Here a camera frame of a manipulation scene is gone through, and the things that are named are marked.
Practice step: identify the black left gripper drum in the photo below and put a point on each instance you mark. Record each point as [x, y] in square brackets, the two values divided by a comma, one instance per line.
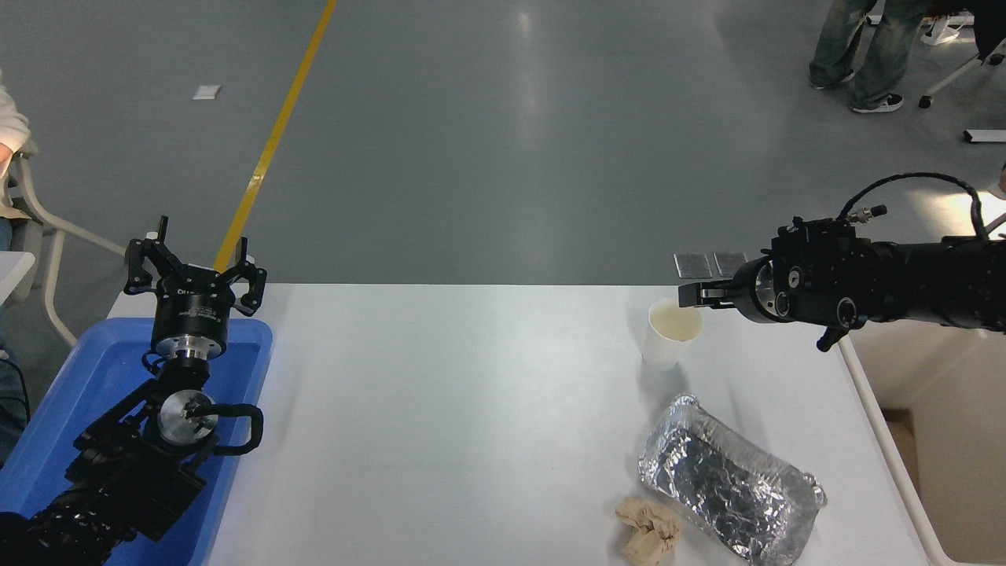
[192, 310]

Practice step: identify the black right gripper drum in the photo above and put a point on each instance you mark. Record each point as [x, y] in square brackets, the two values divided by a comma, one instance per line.
[748, 289]

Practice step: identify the white paper cup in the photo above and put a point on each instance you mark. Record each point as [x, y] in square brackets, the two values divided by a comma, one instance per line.
[664, 342]

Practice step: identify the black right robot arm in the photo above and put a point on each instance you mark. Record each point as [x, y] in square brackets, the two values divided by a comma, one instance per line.
[904, 275]

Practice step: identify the metal floor outlet plate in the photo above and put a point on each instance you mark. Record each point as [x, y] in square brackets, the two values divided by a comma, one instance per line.
[692, 266]
[728, 263]

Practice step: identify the blue plastic tray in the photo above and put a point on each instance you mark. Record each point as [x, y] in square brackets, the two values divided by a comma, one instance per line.
[86, 377]

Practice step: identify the white flat panel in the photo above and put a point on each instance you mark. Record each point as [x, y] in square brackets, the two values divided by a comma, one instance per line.
[14, 271]

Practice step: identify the yellow floor tape line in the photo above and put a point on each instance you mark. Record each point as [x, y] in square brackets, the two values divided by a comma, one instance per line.
[275, 134]

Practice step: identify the crumpled foil tray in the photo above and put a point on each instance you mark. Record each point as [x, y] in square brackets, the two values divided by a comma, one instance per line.
[727, 479]

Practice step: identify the seated person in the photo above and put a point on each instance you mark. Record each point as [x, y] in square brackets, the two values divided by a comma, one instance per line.
[9, 126]

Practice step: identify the crumpled tan paper ball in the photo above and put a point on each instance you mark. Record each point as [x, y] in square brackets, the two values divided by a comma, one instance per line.
[648, 531]

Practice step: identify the large pale bin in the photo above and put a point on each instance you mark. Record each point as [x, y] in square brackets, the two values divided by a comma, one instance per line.
[955, 440]

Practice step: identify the standing person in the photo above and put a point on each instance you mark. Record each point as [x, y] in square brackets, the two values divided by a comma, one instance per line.
[880, 55]

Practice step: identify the white floor bar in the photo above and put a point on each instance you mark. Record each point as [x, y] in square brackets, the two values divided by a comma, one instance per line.
[986, 136]

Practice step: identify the white office chair base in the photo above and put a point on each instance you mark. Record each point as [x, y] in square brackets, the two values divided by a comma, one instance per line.
[947, 30]

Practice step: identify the office chair with white base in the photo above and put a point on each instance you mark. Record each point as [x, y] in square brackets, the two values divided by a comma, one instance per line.
[992, 27]

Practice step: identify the white chair frame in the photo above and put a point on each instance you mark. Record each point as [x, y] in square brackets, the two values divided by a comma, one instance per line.
[55, 236]

